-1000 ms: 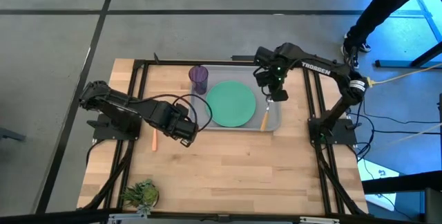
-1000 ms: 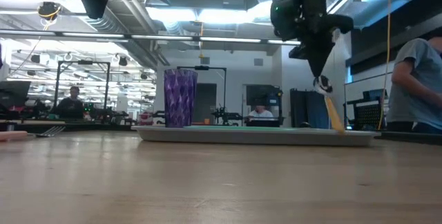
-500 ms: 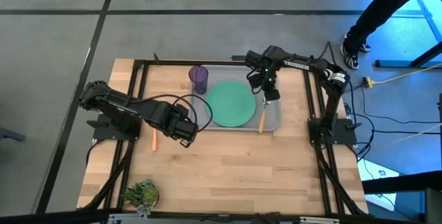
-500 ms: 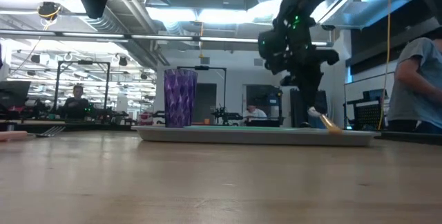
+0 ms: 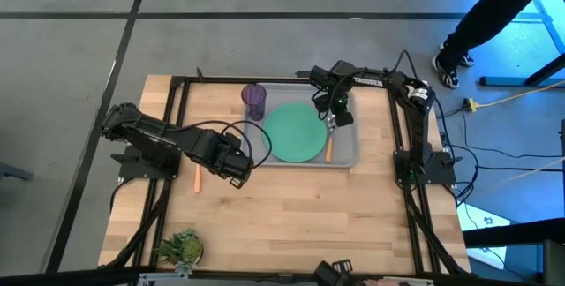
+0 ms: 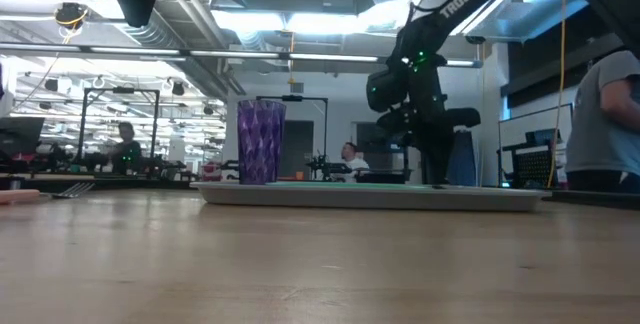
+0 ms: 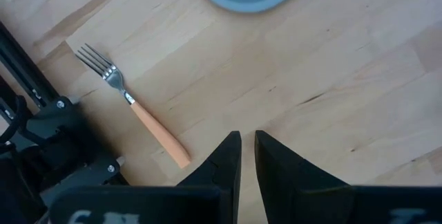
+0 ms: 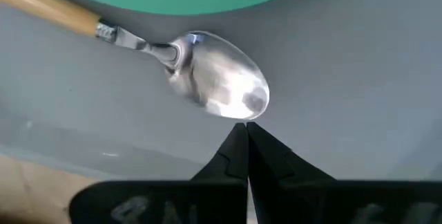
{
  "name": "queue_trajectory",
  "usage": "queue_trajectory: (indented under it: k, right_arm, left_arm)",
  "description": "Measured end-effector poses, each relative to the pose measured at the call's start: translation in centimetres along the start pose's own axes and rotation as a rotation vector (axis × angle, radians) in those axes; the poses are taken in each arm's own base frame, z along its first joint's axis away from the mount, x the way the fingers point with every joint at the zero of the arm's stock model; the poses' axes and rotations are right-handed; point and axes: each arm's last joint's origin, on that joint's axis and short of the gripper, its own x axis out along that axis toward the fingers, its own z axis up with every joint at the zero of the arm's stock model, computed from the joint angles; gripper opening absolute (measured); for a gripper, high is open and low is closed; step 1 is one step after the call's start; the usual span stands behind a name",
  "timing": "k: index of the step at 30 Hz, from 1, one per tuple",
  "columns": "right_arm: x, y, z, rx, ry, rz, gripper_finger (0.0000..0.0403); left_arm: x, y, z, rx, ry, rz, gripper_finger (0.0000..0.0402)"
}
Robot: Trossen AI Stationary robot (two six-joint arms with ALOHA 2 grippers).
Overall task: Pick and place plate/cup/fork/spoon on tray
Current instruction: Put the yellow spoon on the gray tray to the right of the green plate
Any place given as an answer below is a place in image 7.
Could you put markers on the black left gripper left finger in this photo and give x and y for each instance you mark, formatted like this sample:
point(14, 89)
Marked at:
point(228, 168)

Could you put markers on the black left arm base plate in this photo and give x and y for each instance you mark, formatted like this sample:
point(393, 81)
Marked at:
point(69, 137)

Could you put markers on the black metal table frame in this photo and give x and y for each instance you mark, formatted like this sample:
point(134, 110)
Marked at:
point(20, 61)

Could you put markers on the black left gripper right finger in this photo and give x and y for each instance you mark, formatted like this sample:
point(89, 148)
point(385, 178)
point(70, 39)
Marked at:
point(279, 175)

